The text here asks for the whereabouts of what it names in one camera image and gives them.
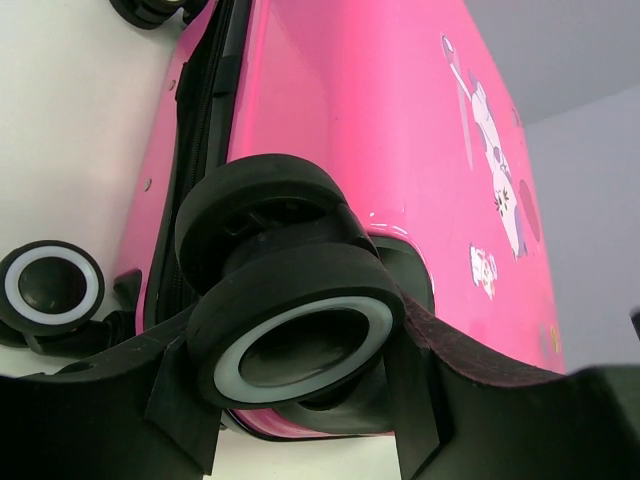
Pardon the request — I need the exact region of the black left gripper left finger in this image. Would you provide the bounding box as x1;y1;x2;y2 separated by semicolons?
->
1;311;221;479

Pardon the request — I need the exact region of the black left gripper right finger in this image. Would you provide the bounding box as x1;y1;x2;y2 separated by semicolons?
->
384;299;639;479

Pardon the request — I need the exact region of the pink kids suitcase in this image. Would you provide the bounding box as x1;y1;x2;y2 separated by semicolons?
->
0;0;566;441

